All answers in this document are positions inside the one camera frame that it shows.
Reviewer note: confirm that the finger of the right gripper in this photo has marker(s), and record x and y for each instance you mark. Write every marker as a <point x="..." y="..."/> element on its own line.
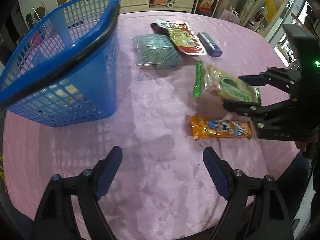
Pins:
<point x="280" y="110"/>
<point x="287" y="80"/>

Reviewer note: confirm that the orange cartoon snack packet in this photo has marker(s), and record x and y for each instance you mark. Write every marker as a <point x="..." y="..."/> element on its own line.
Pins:
<point x="208" y="128"/>

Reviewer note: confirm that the red and yellow snack bag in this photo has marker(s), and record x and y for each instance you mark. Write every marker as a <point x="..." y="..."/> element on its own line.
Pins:
<point x="183" y="37"/>

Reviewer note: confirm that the pink gift bag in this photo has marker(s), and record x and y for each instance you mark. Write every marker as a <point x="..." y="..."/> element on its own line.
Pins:
<point x="230" y="16"/>

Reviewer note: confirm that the blue plastic basket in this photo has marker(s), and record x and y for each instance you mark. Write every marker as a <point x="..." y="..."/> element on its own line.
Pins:
<point x="64" y="71"/>

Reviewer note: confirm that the dark purple flat packet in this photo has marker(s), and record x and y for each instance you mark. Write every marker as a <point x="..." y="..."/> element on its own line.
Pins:
<point x="158" y="29"/>

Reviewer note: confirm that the green-edged cracker pack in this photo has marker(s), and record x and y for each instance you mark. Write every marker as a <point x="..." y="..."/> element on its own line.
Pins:
<point x="211" y="80"/>

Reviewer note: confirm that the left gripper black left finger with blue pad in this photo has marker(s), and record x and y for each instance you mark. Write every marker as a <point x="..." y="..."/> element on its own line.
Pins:
<point x="55" y="218"/>

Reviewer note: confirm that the blue wrapped snack roll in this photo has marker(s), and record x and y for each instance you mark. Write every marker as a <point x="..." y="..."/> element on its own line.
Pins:
<point x="211" y="47"/>

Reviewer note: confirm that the blue striped clear snack bag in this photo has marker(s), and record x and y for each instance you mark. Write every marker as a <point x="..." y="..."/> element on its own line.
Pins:
<point x="155" y="51"/>

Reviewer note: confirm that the pink quilted table mat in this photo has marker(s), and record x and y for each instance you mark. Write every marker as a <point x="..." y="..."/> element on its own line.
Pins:
<point x="162" y="189"/>

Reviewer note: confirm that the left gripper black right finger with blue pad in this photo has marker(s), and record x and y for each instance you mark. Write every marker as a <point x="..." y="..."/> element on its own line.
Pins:
<point x="255" y="207"/>

